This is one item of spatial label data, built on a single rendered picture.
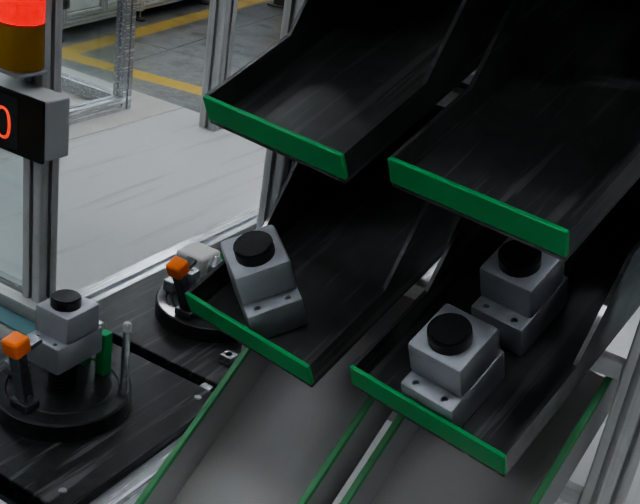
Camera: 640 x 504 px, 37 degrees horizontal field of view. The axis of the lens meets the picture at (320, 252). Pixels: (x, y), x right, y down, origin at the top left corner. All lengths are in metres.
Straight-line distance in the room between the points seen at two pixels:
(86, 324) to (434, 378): 0.43
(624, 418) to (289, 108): 0.34
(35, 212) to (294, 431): 0.49
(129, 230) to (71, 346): 0.71
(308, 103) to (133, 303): 0.58
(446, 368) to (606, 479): 0.19
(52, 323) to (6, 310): 0.28
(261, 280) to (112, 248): 0.91
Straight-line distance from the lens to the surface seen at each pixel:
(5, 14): 1.07
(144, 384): 1.06
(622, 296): 0.70
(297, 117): 0.68
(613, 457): 0.76
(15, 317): 1.22
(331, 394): 0.83
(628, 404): 0.74
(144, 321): 1.17
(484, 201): 0.58
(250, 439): 0.84
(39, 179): 1.15
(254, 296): 0.71
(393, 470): 0.81
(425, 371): 0.65
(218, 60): 2.13
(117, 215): 1.71
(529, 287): 0.67
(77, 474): 0.94
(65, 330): 0.96
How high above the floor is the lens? 1.57
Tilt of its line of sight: 25 degrees down
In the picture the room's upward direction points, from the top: 9 degrees clockwise
